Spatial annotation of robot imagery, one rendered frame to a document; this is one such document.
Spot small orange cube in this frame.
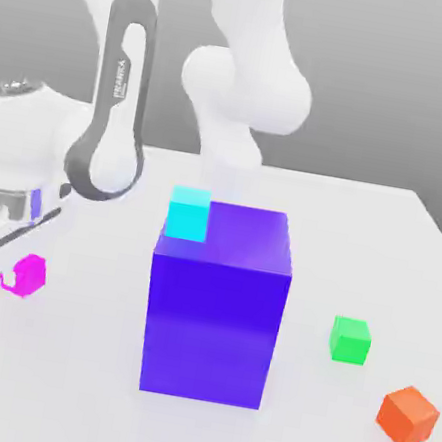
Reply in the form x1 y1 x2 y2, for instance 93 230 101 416
371 380 442 442

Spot small cyan cube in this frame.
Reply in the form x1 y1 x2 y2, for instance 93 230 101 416
163 183 215 245

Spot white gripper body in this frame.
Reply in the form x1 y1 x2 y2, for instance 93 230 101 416
0 196 71 287

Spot small green cube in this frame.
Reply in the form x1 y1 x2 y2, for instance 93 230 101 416
326 314 376 367

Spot small magenta cube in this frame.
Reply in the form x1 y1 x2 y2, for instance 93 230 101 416
0 248 51 303

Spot large purple box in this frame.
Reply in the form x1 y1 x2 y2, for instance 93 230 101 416
130 191 303 414

